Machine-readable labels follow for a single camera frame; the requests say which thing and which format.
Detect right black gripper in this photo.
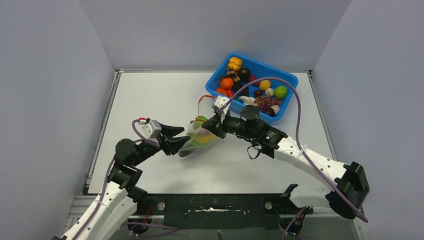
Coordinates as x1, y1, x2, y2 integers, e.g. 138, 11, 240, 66
202, 110, 255, 140

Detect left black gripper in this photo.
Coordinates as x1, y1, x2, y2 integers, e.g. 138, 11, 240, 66
132, 123, 190, 167

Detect dark purple toy eggplant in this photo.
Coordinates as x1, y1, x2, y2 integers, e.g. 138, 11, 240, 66
178, 148, 199, 158

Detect green toy mango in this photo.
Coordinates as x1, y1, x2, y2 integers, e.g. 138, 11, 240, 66
192, 115, 208, 129

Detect light purple toy eggplant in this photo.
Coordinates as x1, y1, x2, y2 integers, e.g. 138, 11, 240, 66
187, 127, 210, 136

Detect yellow toy banana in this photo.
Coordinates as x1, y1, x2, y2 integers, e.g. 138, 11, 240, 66
194, 133, 216, 145

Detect clear zip bag orange zipper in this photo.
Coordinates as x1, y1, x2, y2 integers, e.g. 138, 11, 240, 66
177, 94, 220, 159

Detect green toy chayote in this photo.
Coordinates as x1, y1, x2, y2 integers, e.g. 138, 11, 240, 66
273, 85, 289, 99

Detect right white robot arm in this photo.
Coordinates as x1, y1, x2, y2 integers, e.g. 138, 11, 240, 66
202, 105, 370, 222

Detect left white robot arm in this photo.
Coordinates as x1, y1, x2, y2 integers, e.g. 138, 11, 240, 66
59, 117, 190, 240

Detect brown toy shiitake mushroom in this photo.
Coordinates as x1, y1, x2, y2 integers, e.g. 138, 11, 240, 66
261, 106, 276, 117

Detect red toy grapes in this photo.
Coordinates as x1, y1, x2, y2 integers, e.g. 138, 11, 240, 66
254, 95, 283, 109

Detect white toy mushroom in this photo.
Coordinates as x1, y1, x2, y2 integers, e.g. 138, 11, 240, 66
238, 95, 258, 106

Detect dark dried date toy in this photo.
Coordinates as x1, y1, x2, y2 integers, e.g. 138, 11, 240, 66
253, 89, 264, 99

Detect white toy garlic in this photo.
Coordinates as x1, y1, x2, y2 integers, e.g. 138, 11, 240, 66
264, 88, 274, 98

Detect orange red toy carrot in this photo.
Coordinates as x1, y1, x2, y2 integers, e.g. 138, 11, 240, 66
226, 88, 234, 98

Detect magenta toy sweet potato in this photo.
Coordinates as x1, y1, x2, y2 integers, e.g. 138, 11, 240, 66
247, 74, 260, 87

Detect brown longan cluster toy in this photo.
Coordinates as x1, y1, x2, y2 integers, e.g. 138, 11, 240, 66
226, 67, 241, 82

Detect orange toy tangerine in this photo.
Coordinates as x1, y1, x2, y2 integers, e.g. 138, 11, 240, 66
215, 87, 228, 96

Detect blue plastic bin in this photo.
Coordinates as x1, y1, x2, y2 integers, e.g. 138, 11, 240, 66
205, 52, 299, 124

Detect round orange toy fruit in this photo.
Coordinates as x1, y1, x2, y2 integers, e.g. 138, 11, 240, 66
219, 77, 234, 90

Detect dark plum toy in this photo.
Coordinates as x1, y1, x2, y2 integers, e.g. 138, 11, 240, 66
237, 67, 251, 82

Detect orange toy pumpkin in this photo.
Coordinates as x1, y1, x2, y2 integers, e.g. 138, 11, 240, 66
227, 56, 243, 72

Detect black loop cable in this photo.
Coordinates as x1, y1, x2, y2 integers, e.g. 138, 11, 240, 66
246, 144, 263, 161

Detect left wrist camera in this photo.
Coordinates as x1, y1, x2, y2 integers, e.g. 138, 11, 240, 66
138, 118, 162, 139

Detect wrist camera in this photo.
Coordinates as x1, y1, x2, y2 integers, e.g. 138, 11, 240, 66
138, 118, 162, 139
212, 95, 230, 124

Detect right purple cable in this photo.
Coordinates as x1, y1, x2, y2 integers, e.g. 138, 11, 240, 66
218, 76, 369, 223

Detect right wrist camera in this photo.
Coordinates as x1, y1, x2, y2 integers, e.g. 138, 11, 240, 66
212, 95, 230, 124

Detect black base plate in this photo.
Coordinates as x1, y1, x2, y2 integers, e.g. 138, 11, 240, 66
132, 193, 300, 230

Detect aluminium frame rail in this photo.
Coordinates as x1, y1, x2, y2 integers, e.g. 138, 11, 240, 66
72, 193, 365, 218

